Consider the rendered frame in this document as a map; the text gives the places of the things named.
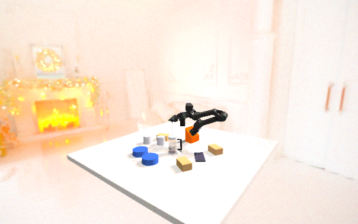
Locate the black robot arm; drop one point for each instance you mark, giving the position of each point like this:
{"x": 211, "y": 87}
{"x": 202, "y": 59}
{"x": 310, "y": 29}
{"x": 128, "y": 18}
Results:
{"x": 219, "y": 115}

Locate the blue disc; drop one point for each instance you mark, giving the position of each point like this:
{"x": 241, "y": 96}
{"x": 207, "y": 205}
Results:
{"x": 150, "y": 159}
{"x": 139, "y": 151}

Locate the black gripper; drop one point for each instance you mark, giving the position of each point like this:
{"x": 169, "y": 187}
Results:
{"x": 180, "y": 116}

